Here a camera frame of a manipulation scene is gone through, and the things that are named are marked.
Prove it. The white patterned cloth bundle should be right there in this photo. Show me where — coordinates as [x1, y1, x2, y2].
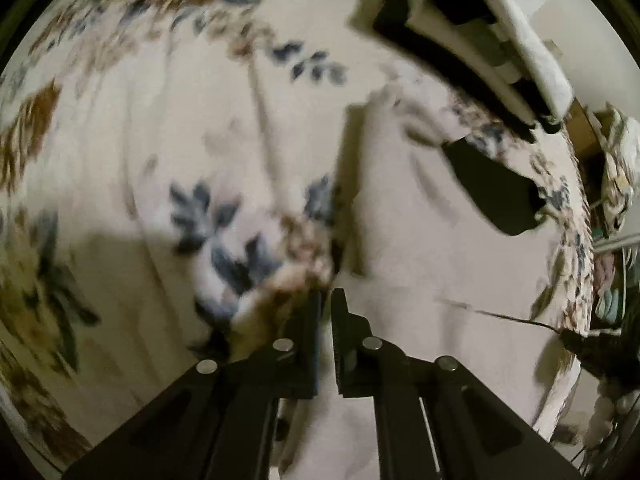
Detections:
[599, 104, 640, 234]

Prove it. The white knobbly cloth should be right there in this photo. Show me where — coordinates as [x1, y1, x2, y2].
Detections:
[581, 379, 640, 453]

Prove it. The pale pink small garment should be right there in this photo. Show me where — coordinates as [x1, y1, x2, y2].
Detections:
[277, 82, 576, 477]

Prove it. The floral bed sheet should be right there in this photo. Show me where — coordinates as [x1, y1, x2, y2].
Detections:
[0, 0, 596, 480]

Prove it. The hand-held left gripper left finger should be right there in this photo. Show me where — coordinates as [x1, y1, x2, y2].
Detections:
[62, 290, 322, 480]

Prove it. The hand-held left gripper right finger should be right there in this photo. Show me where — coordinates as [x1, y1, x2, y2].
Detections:
[331, 287, 584, 480]

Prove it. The white folded towel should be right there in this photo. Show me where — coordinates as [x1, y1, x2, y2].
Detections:
[470, 0, 574, 119]

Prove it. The stack of folded clothes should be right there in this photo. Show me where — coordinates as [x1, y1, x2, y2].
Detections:
[372, 0, 561, 143]

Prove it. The thin black cable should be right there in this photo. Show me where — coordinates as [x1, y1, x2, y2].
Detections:
[437, 297, 564, 334]

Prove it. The black sock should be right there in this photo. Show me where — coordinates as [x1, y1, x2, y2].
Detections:
[440, 139, 547, 237]

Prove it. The dark object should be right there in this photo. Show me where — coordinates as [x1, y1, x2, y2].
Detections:
[560, 330, 632, 382]

